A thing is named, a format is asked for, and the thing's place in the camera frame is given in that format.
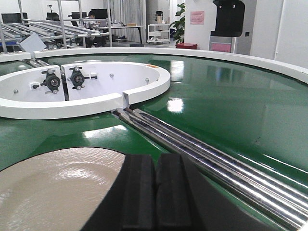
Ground metal roller rack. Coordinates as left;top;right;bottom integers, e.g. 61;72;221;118
0;0;112;53

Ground white inner conveyor ring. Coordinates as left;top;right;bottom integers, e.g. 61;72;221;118
0;61;171;120

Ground green potted plant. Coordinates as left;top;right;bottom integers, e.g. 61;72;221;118
169;2;186;45

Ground right black bearing mount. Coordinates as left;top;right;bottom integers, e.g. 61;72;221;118
68;66;98;90

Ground grey control box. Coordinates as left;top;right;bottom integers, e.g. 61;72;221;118
19;33;46;52

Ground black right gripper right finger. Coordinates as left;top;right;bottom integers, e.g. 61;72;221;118
156;154;192;231

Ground steel conveyor rollers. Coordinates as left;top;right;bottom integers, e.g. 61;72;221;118
113;108;308;231

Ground seated person in background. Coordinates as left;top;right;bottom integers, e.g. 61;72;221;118
85;11;106;48

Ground beige plate black rim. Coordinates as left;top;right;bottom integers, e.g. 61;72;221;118
0;147;125;231

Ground black bearing mount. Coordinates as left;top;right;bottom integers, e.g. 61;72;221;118
31;69;61;94
68;66;98;90

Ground office desk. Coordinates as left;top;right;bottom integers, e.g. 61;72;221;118
98;23;146;44

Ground red fire extinguisher box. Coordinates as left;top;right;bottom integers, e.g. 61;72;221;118
176;43;197;50

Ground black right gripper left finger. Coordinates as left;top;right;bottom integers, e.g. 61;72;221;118
122;155;155;231

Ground pink wall notice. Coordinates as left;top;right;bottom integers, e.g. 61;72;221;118
190;11;205;25

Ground left black bearing mount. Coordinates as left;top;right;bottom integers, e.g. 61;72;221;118
31;69;61;94

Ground white shelf cart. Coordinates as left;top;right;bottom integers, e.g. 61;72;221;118
147;24;170;44

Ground white outer conveyor rim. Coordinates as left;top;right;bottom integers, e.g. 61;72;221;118
0;47;308;85

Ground grey kiosk black top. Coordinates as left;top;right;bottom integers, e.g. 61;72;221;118
209;0;245;53

